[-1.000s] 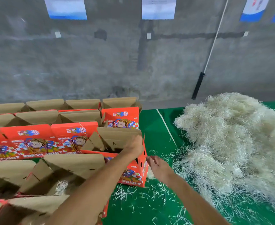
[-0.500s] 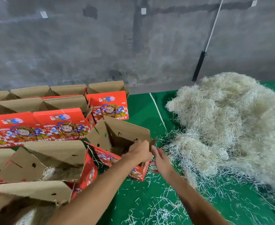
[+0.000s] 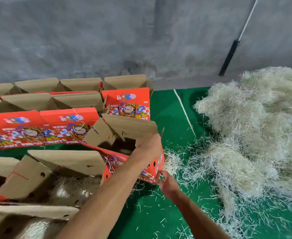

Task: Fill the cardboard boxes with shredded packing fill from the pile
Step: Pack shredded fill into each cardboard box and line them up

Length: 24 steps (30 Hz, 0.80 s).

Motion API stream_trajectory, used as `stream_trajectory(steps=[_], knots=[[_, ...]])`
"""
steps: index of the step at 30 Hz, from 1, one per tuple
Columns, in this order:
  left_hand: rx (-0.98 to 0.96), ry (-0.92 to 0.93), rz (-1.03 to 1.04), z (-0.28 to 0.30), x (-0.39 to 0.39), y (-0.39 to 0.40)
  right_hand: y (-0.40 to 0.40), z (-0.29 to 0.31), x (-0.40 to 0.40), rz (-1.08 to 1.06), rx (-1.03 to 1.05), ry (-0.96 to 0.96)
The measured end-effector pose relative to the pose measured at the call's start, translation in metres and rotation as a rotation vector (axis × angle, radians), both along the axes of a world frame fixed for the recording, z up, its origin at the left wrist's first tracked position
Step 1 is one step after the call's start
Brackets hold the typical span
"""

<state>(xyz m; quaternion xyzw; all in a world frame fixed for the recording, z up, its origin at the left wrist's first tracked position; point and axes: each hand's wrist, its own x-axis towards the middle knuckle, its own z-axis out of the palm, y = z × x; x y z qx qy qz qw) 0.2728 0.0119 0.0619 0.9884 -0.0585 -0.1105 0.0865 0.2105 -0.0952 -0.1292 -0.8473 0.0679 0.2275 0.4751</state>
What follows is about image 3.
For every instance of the person's left hand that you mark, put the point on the person's left hand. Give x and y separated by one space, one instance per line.
150 146

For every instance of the person's right hand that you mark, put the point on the person's right hand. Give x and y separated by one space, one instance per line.
169 186

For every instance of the pile of shredded paper filler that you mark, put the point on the pile of shredded paper filler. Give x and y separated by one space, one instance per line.
255 127

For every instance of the group of red fruit boxes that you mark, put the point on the group of red fruit boxes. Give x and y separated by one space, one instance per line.
46 107

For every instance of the person's left forearm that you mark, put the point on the person's left forearm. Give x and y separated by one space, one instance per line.
106 201

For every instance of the person's right forearm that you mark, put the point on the person's right forearm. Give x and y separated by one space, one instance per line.
200 219

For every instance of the white pole with black grip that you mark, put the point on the white pole with black grip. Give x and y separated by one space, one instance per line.
229 57

